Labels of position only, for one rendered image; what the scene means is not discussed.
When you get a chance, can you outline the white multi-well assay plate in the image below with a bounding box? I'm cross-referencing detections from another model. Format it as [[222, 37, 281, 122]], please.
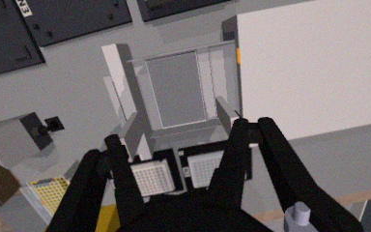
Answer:
[[187, 150, 224, 188]]

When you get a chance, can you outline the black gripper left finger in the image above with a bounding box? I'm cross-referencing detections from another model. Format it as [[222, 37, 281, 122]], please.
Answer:
[[45, 112, 156, 232]]

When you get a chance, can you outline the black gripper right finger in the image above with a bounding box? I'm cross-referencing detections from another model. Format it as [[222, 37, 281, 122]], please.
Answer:
[[191, 96, 364, 232]]

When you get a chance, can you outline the yellow open-top bin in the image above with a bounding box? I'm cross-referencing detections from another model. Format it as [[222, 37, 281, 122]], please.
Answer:
[[95, 204, 120, 232]]

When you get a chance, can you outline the grey bench mat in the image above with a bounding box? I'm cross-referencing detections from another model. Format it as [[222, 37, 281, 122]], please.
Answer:
[[0, 0, 371, 232]]

